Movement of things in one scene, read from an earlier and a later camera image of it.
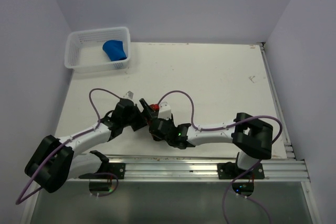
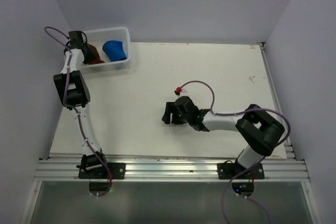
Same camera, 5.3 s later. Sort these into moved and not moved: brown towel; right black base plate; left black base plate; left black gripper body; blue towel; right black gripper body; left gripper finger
Moved: right black gripper body; left black gripper body; left gripper finger; brown towel
Not moved: left black base plate; right black base plate; blue towel
